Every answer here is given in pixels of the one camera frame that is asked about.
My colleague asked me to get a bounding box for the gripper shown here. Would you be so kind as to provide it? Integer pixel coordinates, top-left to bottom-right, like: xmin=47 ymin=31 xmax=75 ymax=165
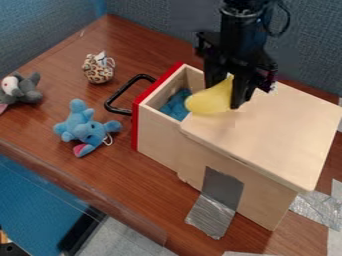
xmin=193 ymin=14 xmax=281 ymax=111

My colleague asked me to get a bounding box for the drawer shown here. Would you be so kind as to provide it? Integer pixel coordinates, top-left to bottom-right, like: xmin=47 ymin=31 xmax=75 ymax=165
xmin=102 ymin=60 xmax=208 ymax=183

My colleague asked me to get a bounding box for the grey plush toy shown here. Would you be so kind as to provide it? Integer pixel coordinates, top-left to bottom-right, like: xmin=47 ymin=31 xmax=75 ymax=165
xmin=0 ymin=71 xmax=46 ymax=115

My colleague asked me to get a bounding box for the leopard print plush toy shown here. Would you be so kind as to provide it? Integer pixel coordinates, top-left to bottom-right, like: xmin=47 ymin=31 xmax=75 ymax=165
xmin=80 ymin=50 xmax=118 ymax=85

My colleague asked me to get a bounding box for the blue cloth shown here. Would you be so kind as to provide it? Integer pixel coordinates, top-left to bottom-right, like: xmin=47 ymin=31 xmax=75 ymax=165
xmin=157 ymin=87 xmax=194 ymax=123

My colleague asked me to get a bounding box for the cabinet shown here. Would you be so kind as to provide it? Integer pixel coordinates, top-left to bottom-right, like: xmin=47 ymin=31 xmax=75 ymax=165
xmin=177 ymin=79 xmax=342 ymax=232

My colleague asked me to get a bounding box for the yellow toy banana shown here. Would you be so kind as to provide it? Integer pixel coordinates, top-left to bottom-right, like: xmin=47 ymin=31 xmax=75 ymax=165
xmin=183 ymin=75 xmax=237 ymax=116

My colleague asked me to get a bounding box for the grey tape strip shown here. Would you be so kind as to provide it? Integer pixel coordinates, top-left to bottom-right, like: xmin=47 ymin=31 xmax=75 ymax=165
xmin=288 ymin=178 xmax=342 ymax=232
xmin=183 ymin=165 xmax=246 ymax=241

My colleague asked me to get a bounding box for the blue plush elephant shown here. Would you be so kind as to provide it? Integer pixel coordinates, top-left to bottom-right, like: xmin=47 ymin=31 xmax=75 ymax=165
xmin=52 ymin=98 xmax=125 ymax=159

